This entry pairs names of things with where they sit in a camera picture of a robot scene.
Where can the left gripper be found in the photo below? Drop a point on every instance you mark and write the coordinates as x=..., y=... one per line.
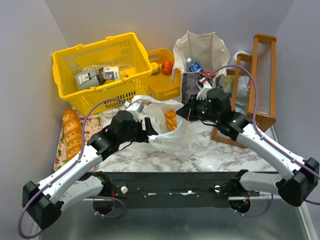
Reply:
x=144, y=129

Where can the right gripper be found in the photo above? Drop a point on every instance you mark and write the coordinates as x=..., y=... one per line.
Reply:
x=189, y=110

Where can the orange croissant bread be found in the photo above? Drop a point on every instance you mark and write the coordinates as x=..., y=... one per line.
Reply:
x=170, y=119

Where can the white plastic grocery bag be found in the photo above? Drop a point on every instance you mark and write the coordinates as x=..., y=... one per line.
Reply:
x=181, y=141

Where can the red snack bag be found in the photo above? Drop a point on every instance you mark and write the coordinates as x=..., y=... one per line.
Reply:
x=208, y=73

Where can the beige canvas tote bag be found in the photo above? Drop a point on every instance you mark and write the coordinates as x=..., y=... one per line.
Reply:
x=208, y=50

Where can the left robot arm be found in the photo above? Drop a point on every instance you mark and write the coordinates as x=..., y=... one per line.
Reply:
x=42, y=201

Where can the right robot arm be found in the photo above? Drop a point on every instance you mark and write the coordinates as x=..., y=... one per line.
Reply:
x=296, y=177

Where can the yellow plastic tray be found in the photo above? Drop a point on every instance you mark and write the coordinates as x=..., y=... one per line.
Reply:
x=160, y=86

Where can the small orange pumpkin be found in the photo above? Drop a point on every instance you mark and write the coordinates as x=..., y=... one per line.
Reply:
x=166, y=67

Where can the green snack bag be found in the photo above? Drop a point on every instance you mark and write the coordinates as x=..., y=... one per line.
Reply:
x=228, y=84

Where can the yellow lemon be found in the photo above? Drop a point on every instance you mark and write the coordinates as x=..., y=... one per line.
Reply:
x=155, y=68

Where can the floral placemat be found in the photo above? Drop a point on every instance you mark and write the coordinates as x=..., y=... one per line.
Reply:
x=92, y=126

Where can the milk carton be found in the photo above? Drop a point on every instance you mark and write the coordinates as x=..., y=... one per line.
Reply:
x=109, y=74

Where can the baguette bread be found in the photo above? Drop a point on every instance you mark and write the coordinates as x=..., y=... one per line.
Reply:
x=72, y=130

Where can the grey box package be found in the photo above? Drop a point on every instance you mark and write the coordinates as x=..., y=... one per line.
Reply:
x=87, y=79

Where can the yellow shopping basket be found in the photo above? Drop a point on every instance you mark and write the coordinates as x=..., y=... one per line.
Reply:
x=124, y=51

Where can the wooden rack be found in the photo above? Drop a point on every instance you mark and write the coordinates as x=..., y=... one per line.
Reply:
x=262, y=66

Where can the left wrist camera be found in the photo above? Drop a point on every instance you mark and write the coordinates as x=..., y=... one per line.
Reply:
x=134, y=108

